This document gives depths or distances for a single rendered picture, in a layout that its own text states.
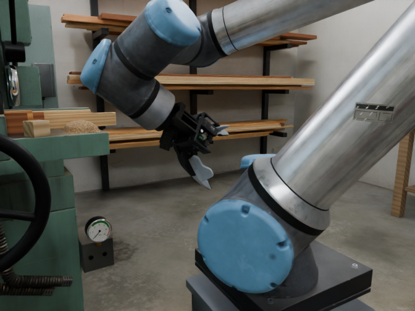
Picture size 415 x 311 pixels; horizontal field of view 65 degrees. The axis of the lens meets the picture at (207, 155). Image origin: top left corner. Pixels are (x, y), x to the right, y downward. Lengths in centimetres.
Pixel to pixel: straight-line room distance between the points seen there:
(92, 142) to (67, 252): 30
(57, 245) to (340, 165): 73
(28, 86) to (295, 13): 84
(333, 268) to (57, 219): 68
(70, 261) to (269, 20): 76
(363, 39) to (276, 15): 337
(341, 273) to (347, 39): 346
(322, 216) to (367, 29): 354
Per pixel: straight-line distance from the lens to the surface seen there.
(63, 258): 97
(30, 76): 118
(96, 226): 89
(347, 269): 86
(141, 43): 56
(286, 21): 63
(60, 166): 89
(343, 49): 412
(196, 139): 68
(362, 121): 45
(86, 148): 90
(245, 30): 64
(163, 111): 63
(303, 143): 47
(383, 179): 384
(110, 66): 59
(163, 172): 367
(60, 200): 91
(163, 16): 54
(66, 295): 102
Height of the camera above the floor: 101
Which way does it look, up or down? 12 degrees down
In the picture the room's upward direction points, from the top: straight up
